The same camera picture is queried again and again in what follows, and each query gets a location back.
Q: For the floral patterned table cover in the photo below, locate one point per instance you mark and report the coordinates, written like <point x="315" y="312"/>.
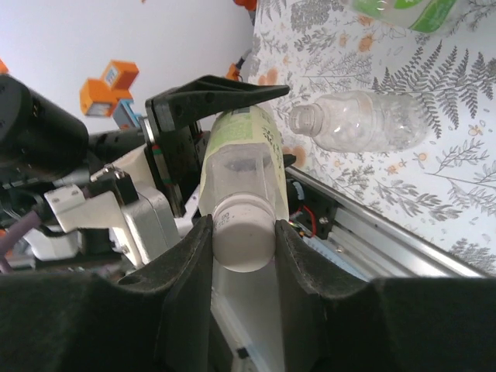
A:
<point x="445" y="174"/>

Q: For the clear unlabelled plastic bottle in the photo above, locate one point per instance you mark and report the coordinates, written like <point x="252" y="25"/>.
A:
<point x="368" y="124"/>

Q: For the green label plastic bottle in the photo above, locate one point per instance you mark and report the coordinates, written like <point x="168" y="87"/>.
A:
<point x="426" y="19"/>

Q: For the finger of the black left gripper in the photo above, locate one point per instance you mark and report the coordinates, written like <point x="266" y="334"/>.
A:
<point x="290" y="160"/>
<point x="201" y="98"/>

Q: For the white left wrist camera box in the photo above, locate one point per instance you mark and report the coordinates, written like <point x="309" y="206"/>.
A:
<point x="143" y="217"/>

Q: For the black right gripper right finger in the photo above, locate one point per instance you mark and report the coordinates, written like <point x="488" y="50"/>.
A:
<point x="387" y="329"/>

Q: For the yellow label plastic bottle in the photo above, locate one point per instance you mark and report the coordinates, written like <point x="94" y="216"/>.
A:
<point x="232" y="174"/>

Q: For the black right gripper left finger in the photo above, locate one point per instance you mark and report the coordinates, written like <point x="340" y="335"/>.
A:
<point x="97" y="329"/>

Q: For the wide aluminium base rail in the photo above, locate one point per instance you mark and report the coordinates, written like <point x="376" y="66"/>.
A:
<point x="387" y="240"/>

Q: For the white bottle cap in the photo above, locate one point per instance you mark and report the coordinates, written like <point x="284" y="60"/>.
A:
<point x="244" y="240"/>

